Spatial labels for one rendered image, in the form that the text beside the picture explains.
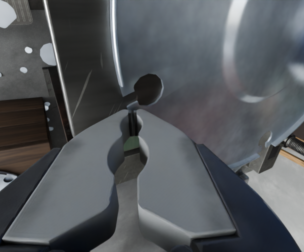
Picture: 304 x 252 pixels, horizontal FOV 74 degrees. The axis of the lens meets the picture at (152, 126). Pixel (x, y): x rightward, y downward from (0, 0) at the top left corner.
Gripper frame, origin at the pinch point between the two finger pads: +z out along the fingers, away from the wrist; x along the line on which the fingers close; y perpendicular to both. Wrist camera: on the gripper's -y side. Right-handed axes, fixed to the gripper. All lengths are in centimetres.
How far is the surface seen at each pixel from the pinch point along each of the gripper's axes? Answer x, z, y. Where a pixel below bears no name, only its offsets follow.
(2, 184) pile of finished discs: -40, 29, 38
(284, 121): 17.2, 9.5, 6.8
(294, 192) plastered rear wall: 111, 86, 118
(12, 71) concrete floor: -48, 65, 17
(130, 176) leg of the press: -2.4, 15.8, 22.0
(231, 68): 7.3, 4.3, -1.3
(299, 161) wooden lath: 88, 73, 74
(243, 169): 12.1, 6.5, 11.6
